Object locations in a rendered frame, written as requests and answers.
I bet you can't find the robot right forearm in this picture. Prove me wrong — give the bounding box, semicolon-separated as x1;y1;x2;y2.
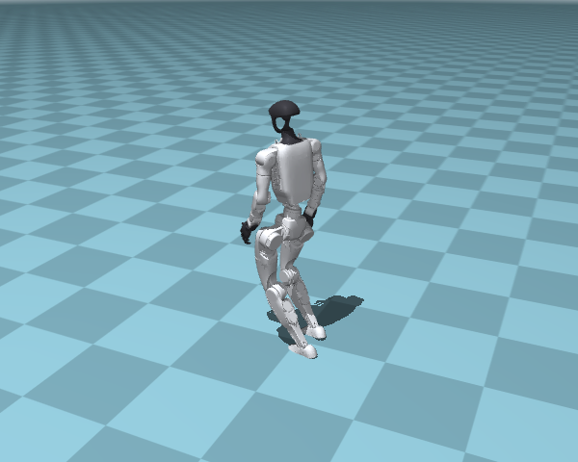
305;184;326;217

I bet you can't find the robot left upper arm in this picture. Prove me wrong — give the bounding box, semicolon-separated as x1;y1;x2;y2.
255;147;277;205

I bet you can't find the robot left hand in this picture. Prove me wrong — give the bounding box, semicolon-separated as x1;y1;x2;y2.
240;222;258;244

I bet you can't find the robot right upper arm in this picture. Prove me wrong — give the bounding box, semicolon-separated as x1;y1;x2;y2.
308;139;327;189

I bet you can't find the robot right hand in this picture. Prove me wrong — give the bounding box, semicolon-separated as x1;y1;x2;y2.
302;206;317;227

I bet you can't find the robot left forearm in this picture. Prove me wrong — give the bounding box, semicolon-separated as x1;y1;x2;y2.
247;191;266;228

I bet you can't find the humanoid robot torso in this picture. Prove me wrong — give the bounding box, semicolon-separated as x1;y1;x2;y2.
268;133;314;241

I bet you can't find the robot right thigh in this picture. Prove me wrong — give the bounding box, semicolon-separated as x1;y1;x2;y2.
279;222;314;285

